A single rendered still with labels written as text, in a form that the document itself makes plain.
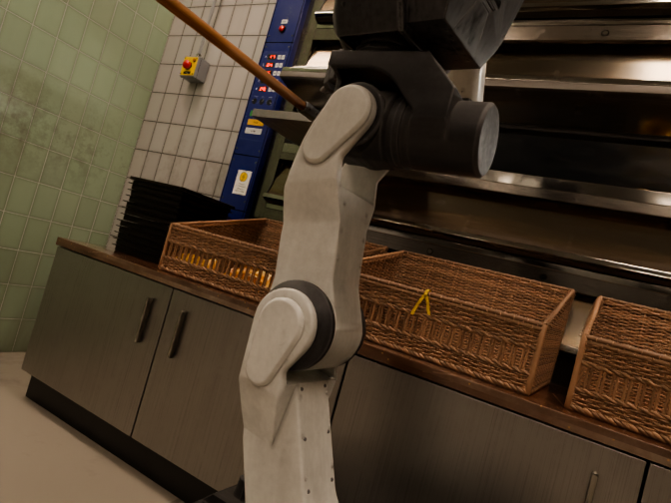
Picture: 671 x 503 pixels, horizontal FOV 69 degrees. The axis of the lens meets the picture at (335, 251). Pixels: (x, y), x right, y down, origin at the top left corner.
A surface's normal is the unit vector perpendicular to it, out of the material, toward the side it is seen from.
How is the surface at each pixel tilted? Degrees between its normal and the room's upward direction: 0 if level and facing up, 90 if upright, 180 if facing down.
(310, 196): 114
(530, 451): 90
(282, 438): 90
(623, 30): 90
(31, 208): 90
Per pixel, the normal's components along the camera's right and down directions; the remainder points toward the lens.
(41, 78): 0.84, 0.22
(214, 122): -0.47, -0.17
